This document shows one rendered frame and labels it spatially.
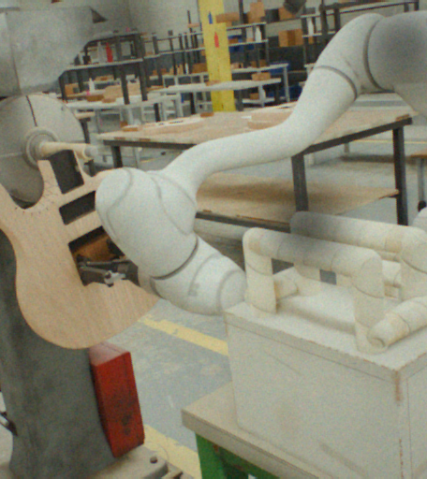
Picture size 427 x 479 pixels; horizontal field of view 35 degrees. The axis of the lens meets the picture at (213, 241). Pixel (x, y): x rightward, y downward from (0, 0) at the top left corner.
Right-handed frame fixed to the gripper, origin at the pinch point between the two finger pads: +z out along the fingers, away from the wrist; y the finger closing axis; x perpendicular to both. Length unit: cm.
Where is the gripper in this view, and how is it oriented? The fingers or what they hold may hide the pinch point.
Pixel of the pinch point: (96, 254)
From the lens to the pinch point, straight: 140.7
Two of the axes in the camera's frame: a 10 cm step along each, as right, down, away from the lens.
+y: 7.1, -4.3, 5.5
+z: -6.5, -1.2, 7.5
